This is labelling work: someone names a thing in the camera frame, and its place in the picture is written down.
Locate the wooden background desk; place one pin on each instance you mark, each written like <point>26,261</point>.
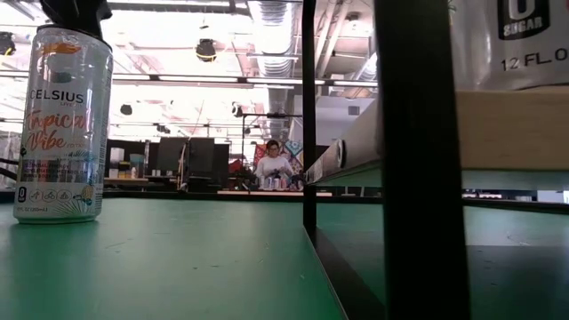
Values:
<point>129,181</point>

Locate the person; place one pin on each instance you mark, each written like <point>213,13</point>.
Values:
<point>273,166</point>

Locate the white Celsius Tropical Vibe can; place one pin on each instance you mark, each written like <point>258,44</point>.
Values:
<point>62,133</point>

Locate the colourful patterned wall hanging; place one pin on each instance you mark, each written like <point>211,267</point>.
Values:
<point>295,153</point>

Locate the square wall vent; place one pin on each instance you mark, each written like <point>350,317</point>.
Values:
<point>354,110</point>

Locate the black hanging lamp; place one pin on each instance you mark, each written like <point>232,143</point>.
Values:
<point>126,109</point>
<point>237,110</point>
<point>6,43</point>
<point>206,51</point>

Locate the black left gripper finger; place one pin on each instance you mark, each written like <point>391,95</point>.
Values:
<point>75,13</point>

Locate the light wooden far table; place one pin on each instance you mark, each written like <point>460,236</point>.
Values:
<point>240,193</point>

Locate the green table mat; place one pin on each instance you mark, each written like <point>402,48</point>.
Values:
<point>178,258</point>

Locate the long ceiling light strip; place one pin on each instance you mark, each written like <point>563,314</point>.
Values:
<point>200,78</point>

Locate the wooden board tray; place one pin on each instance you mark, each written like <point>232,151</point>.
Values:
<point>422,178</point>

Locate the silver ventilation duct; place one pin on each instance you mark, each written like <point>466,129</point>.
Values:
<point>275,44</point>

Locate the black monitor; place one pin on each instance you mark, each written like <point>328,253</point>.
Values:
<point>171,155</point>
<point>202,157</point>

